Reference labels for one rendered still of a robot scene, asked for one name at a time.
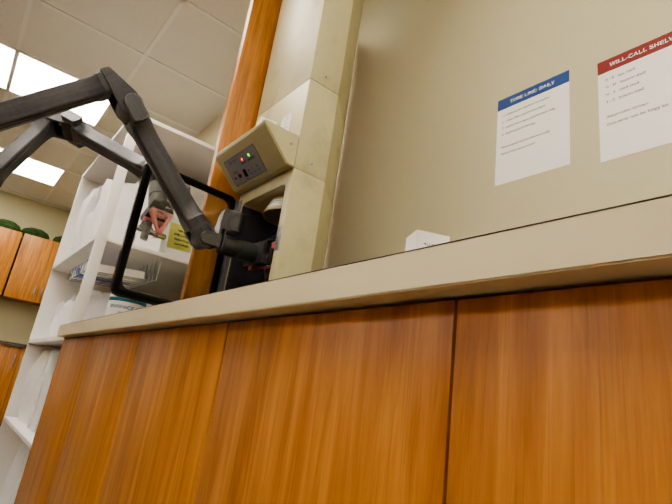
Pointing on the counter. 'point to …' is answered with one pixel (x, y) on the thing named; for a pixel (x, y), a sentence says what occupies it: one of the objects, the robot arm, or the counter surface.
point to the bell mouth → (273, 210)
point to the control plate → (245, 165)
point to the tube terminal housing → (304, 179)
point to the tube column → (313, 49)
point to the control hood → (275, 157)
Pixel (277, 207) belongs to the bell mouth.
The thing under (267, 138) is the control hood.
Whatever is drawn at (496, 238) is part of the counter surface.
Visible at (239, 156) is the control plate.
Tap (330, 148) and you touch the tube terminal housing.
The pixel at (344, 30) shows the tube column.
